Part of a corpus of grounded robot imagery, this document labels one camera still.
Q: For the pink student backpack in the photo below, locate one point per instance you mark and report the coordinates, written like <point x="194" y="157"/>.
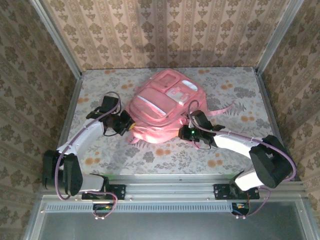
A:
<point x="162" y="105"/>

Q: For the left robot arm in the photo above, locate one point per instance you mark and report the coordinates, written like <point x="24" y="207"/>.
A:
<point x="82" y="136"/>

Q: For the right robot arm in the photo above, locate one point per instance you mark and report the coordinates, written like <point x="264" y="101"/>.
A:
<point x="232" y="142"/>

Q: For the black controller board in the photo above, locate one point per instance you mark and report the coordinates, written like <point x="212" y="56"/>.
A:
<point x="102" y="207"/>
<point x="241" y="207"/>

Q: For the grey metal panel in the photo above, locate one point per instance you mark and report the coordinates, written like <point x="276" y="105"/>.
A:
<point x="162" y="227"/>

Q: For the aluminium side rail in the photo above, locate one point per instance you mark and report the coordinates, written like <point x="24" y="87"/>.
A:
<point x="268" y="100"/>
<point x="75" y="93"/>

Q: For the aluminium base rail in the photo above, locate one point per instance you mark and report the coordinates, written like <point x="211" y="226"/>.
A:
<point x="170" y="190"/>

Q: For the aluminium corner post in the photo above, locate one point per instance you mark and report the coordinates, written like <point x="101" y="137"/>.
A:
<point x="64" y="50"/>
<point x="276" y="37"/>

